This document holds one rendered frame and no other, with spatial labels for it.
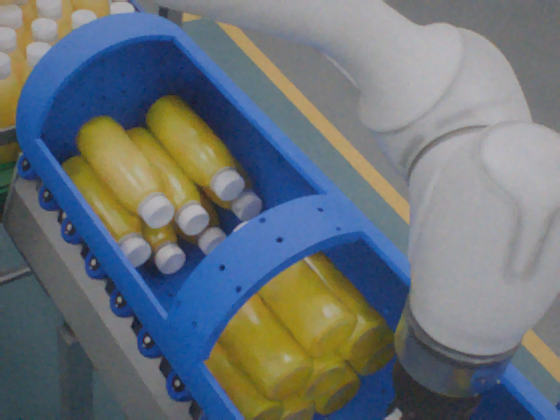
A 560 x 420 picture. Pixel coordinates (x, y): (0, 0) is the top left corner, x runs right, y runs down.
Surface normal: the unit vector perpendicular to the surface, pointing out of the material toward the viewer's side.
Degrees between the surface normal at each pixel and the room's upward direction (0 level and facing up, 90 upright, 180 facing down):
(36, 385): 0
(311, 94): 0
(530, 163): 9
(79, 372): 90
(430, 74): 42
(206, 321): 60
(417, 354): 90
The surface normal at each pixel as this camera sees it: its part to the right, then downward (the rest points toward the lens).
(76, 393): 0.57, 0.62
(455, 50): -0.14, -0.54
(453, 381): -0.22, 0.65
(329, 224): 0.26, -0.76
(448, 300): -0.67, 0.46
